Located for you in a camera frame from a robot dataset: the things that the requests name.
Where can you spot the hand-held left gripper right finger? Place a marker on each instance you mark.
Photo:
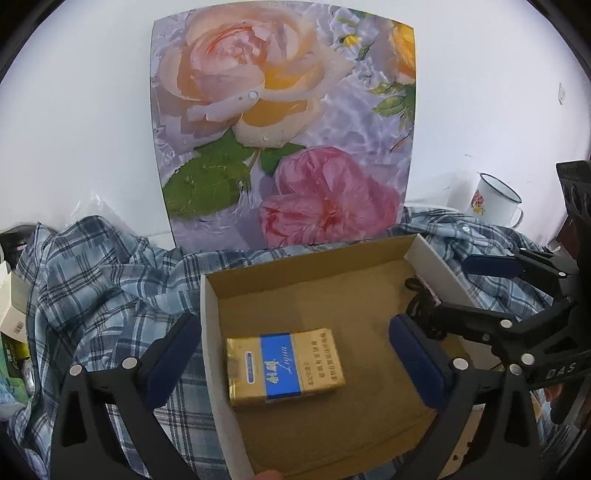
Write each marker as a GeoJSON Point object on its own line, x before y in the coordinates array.
{"type": "Point", "coordinates": [415, 360]}

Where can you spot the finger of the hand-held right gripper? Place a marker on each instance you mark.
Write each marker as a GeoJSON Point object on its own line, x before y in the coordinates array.
{"type": "Point", "coordinates": [489, 266]}
{"type": "Point", "coordinates": [466, 321]}

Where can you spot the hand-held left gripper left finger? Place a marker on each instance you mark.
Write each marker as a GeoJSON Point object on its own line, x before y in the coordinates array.
{"type": "Point", "coordinates": [173, 360]}

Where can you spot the black clip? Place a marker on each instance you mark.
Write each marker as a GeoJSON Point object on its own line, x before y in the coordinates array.
{"type": "Point", "coordinates": [412, 284]}

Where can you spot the cardboard box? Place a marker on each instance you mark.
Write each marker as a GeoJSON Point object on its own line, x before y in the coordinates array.
{"type": "Point", "coordinates": [346, 295]}

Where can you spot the person's right hand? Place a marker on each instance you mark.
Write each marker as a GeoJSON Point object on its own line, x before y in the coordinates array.
{"type": "Point", "coordinates": [551, 394]}

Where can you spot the white enamel mug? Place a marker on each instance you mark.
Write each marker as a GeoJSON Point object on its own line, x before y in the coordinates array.
{"type": "Point", "coordinates": [489, 198]}

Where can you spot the blue plaid shirt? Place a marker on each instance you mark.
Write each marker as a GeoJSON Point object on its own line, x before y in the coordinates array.
{"type": "Point", "coordinates": [92, 286]}

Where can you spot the gold and blue cigarette pack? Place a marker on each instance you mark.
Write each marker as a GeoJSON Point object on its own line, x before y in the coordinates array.
{"type": "Point", "coordinates": [286, 364]}

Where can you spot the green printed packet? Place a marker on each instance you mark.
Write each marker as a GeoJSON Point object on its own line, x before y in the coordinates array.
{"type": "Point", "coordinates": [11, 360]}

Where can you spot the white carton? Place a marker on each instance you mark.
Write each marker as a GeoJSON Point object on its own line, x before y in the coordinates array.
{"type": "Point", "coordinates": [14, 318]}

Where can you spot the dark bag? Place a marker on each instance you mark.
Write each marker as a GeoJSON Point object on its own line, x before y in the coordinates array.
{"type": "Point", "coordinates": [16, 240]}

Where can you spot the floral picture panel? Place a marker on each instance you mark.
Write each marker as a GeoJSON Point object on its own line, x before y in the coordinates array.
{"type": "Point", "coordinates": [277, 138]}

